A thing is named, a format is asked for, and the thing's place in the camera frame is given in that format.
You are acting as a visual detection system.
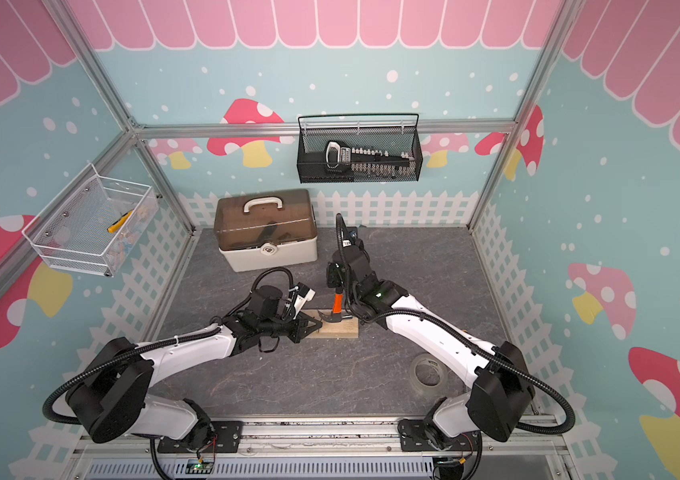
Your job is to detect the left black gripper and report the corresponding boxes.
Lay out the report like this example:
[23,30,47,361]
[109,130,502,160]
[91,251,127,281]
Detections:
[260,310,323,344]

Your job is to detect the orange black claw hammer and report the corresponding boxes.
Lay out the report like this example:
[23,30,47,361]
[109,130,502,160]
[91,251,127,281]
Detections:
[319,287,344,324]

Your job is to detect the wooden block with nails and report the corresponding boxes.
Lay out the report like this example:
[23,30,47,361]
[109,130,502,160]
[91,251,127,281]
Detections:
[304,309,359,340]

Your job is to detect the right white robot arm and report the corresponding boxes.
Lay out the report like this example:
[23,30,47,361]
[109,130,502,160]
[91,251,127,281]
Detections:
[326,215,576,457]

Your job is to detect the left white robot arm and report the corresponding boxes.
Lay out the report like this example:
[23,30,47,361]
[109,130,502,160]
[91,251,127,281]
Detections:
[42,267,322,479]

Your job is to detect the brown lid white toolbox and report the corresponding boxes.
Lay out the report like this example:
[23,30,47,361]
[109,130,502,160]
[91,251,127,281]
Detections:
[214,189,318,273]

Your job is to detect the socket wrench set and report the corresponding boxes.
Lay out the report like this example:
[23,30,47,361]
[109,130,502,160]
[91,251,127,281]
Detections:
[323,141,418,180]

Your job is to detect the clear tape roll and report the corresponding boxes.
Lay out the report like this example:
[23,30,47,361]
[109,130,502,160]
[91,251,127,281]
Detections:
[409,354,448,395]

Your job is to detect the yellow utility knife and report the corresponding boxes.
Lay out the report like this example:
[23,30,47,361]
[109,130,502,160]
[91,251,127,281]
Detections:
[107,210,133,235]

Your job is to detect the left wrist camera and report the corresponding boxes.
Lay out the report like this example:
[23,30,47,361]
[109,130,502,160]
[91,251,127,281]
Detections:
[291,283,315,314]

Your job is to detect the black wire mesh basket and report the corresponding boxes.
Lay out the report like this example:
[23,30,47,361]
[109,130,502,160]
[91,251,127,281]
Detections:
[297,113,423,183]

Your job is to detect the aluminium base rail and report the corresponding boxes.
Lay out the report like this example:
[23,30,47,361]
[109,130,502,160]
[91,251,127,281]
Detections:
[63,416,581,479]

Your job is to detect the white wire mesh basket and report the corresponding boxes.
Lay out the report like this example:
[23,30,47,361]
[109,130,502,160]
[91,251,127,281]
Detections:
[22,165,159,277]

